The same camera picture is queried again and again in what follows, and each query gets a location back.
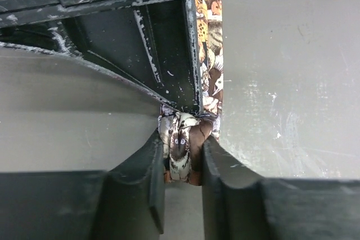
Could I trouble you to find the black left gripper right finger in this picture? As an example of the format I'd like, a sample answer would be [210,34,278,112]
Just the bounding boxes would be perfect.
[202,137,264,239]

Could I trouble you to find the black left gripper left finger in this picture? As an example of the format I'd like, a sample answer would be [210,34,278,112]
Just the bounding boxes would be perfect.
[105,131,165,234]

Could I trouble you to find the brown floral patterned tie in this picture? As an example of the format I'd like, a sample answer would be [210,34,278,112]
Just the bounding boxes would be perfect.
[157,0,224,186]

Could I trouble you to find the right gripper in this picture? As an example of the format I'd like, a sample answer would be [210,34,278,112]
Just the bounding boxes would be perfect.
[1,0,203,114]

